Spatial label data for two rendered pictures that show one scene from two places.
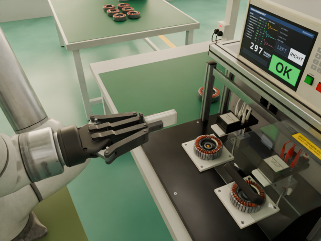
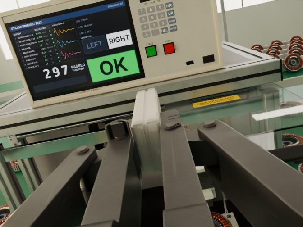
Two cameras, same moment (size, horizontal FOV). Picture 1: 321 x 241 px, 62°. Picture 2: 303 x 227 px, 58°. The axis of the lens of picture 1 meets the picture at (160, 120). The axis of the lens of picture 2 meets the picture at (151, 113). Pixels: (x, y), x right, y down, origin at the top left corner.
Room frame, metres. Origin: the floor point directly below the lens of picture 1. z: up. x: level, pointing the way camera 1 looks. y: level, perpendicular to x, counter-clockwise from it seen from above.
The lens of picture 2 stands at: (0.35, 0.14, 1.25)
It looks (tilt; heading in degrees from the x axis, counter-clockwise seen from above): 19 degrees down; 298
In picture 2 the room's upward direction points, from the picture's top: 13 degrees counter-clockwise
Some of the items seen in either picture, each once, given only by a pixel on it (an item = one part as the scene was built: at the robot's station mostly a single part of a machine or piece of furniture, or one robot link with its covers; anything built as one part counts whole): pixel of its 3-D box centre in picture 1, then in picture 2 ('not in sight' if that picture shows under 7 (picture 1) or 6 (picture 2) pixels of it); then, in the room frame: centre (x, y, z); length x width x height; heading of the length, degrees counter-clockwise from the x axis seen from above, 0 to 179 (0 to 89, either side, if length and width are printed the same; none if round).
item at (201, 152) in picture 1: (208, 147); not in sight; (0.74, -0.18, 0.80); 0.11 x 0.11 x 0.04
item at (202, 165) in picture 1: (207, 151); not in sight; (0.74, -0.18, 0.78); 0.15 x 0.15 x 0.01; 24
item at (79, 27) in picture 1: (111, 36); not in sight; (2.88, 0.54, 0.37); 1.85 x 1.10 x 0.75; 24
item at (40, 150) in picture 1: (45, 153); not in sight; (0.34, 0.21, 1.18); 0.09 x 0.06 x 0.09; 24
